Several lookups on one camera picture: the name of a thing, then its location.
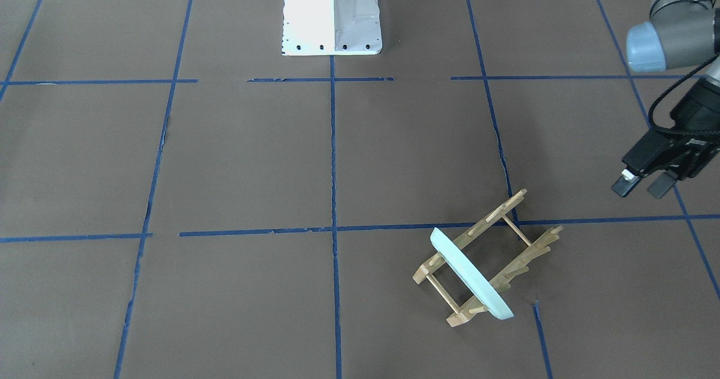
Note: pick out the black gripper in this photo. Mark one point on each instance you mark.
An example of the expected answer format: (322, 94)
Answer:
(699, 108)

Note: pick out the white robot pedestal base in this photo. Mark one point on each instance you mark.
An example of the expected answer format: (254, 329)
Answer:
(331, 28)

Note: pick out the wooden dish rack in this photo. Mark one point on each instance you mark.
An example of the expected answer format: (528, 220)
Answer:
(499, 250)

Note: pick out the light green ceramic plate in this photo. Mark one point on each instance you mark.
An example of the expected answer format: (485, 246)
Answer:
(470, 276)

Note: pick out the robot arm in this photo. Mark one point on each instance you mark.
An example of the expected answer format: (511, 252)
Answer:
(677, 34)

